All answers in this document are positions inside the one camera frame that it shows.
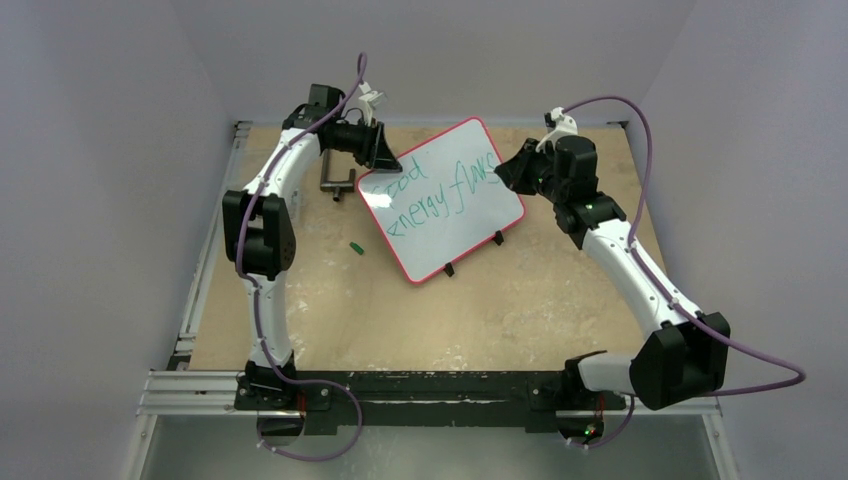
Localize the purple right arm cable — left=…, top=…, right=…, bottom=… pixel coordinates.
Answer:
left=561, top=96, right=808, bottom=452

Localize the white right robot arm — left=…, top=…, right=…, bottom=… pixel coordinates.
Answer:
left=494, top=135, right=730, bottom=410

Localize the aluminium frame rail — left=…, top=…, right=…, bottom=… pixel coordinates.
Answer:
left=135, top=121, right=723, bottom=419

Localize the pink framed whiteboard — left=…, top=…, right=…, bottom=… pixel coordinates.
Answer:
left=356, top=117, right=526, bottom=284

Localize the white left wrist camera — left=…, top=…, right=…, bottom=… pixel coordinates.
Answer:
left=357, top=81, right=386, bottom=125

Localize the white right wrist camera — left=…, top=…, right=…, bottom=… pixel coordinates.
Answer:
left=535, top=107, right=579, bottom=153

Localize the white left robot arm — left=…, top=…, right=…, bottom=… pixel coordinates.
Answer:
left=222, top=81, right=403, bottom=409

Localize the dark metal pipe bracket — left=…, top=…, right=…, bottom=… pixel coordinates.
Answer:
left=319, top=150, right=357, bottom=202

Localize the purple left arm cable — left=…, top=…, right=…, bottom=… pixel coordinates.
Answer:
left=235, top=52, right=364, bottom=463

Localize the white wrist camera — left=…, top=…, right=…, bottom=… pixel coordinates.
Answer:
left=535, top=107, right=579, bottom=153
left=357, top=81, right=386, bottom=125

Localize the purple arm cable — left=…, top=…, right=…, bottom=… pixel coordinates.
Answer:
left=235, top=52, right=364, bottom=463
left=561, top=96, right=808, bottom=452

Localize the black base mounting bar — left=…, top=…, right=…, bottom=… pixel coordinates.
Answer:
left=234, top=370, right=626, bottom=436

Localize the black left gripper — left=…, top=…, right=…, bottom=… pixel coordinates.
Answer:
left=327, top=117, right=402, bottom=172

